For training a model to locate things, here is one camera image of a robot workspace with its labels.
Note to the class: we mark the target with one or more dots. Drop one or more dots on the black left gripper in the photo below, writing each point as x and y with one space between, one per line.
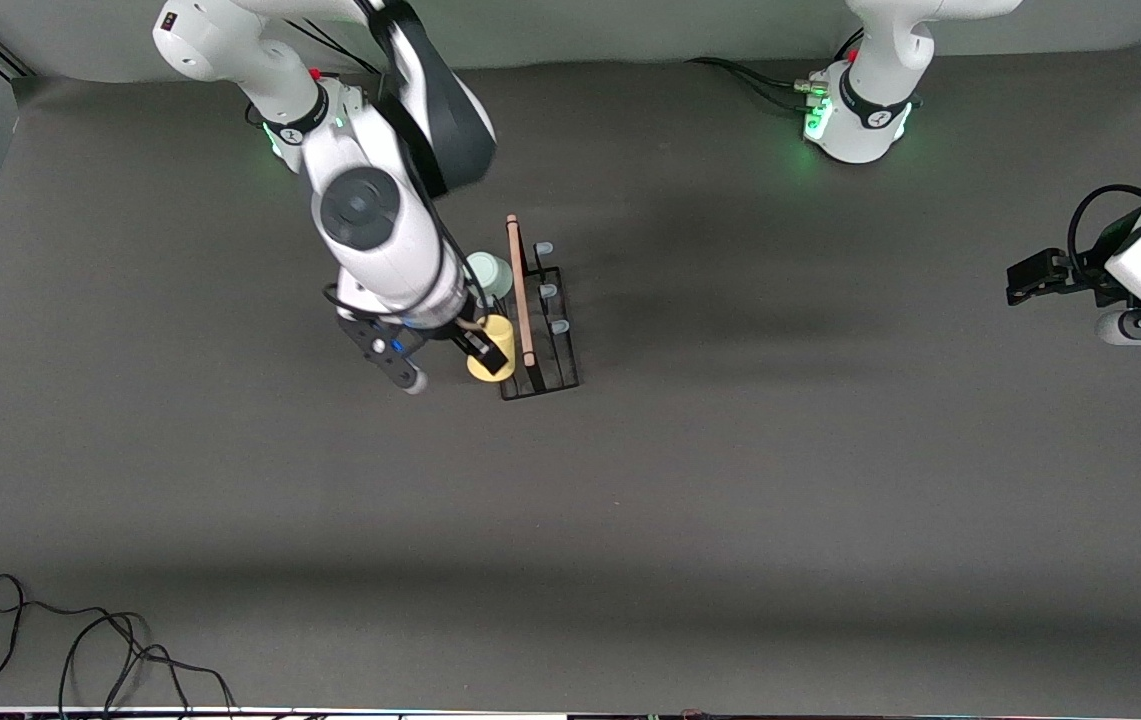
1080 271

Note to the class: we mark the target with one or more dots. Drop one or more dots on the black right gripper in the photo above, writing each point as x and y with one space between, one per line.
457 333

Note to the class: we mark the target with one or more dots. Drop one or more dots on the yellow plastic cup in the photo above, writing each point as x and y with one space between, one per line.
500 330

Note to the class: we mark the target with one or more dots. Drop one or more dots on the pale green plastic cup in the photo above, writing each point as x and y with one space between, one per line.
493 275

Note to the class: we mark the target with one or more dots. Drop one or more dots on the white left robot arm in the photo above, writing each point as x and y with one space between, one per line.
870 110

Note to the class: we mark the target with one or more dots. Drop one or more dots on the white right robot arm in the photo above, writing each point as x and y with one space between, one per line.
370 240

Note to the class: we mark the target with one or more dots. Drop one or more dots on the dark grey table mat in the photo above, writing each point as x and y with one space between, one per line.
730 500

